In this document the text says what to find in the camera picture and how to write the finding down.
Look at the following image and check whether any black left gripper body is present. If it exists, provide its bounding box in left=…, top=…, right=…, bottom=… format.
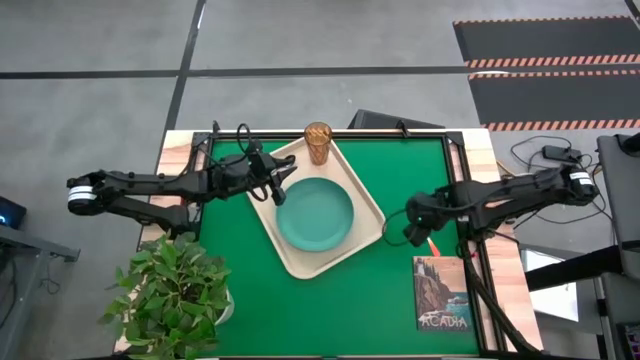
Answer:
left=212, top=149, right=281, bottom=201

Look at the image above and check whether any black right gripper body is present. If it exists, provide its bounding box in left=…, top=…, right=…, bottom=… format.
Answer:
left=404, top=192, right=451, bottom=234

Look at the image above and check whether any amber ribbed cup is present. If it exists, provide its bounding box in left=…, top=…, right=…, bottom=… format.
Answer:
left=303, top=121, right=334, bottom=167

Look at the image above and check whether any teal round plate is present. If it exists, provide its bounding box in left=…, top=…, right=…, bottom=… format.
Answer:
left=275, top=177, right=356, bottom=253

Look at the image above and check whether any cream plastic tray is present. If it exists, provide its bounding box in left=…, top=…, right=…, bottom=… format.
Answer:
left=246, top=135, right=387, bottom=280

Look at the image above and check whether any Acadia picture postcard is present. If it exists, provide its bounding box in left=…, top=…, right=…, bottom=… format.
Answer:
left=412, top=255, right=473, bottom=333

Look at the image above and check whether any green table mat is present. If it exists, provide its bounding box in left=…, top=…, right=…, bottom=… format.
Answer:
left=199, top=138, right=480, bottom=357

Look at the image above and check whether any black floor box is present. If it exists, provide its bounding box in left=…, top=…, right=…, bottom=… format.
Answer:
left=347, top=108, right=446, bottom=131

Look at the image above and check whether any white plant pot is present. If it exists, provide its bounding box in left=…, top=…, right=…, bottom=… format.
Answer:
left=214, top=288, right=236, bottom=326

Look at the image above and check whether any white sheet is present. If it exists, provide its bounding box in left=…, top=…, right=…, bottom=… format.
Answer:
left=519, top=248, right=580, bottom=322

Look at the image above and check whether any green leafy plant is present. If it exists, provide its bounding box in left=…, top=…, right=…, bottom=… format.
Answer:
left=97, top=230, right=234, bottom=360

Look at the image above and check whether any black power adapter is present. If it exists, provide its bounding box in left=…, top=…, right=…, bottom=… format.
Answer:
left=542, top=144, right=584, bottom=164

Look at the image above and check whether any black support bar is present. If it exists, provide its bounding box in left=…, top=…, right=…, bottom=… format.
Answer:
left=524, top=244, right=624, bottom=292

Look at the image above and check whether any black hazard striped floor mat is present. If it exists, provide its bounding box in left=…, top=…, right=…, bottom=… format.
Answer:
left=452, top=15, right=640, bottom=70
left=467, top=69, right=640, bottom=132

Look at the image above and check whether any grey computer case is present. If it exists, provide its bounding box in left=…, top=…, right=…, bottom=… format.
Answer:
left=597, top=132, right=640, bottom=281

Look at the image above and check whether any grey side desk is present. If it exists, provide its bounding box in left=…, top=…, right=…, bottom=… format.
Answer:
left=0, top=224, right=81, bottom=360

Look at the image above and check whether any black device with blue light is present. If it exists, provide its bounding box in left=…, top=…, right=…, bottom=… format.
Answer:
left=0, top=195, right=28, bottom=230

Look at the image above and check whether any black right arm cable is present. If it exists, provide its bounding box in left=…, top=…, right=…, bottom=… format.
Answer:
left=381, top=208, right=410, bottom=248

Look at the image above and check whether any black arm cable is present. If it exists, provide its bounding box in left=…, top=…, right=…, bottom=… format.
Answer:
left=235, top=122, right=271, bottom=202
left=381, top=208, right=410, bottom=248

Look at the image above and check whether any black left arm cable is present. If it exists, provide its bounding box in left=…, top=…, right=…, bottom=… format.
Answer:
left=235, top=122, right=271, bottom=202

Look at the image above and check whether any black sleeved cable bundle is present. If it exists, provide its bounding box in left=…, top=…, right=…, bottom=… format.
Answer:
left=457, top=234, right=544, bottom=356

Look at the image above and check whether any black table frame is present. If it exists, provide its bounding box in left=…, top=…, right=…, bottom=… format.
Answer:
left=192, top=130, right=501, bottom=359

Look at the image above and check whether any black power cable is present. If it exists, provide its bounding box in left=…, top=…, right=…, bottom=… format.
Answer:
left=509, top=134, right=609, bottom=226

